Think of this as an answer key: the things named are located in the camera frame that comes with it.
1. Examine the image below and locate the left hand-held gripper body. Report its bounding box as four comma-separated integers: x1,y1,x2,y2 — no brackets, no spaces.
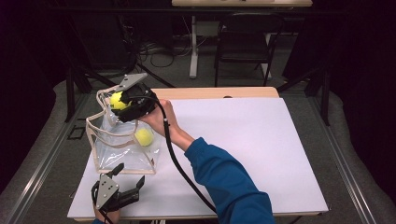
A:
91,173,140,214

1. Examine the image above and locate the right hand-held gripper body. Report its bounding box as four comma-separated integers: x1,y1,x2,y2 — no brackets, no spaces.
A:
115,72,159,120

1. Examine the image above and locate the yellow tennis ball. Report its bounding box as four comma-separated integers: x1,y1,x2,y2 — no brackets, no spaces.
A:
134,127,155,147
109,91,132,112

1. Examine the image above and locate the clear plastic bag beige trim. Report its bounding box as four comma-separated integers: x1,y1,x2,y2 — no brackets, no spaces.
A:
85,84,167,175

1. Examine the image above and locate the person's right hand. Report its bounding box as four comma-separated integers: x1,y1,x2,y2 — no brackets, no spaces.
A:
137,99,187,147

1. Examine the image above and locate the person's left hand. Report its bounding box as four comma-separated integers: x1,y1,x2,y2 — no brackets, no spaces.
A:
92,202,121,224

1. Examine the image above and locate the black metal stand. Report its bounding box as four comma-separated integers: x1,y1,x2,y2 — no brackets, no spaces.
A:
64,12,176,123
276,66,331,126

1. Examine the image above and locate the black folding chair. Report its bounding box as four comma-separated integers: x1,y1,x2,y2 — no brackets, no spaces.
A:
214,12,285,88

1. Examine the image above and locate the white desk with metal legs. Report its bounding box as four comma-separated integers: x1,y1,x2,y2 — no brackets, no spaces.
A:
171,0,313,79

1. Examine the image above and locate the left hand-held gripper black cable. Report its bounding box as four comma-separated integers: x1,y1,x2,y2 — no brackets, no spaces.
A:
91,181,115,224

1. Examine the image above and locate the hand-held gripper black cable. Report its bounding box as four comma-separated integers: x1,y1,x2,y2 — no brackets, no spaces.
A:
91,181,115,224
127,94,218,215

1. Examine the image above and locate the right hand-held gripper black cable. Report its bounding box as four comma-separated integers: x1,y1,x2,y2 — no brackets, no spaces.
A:
127,94,218,215

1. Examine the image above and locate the bundle of floor cables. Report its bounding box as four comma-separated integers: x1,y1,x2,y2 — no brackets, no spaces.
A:
136,36,192,69

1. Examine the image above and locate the aluminium floor rail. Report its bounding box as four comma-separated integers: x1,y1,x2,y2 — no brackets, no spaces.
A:
6,92,92,224
306,92,378,224

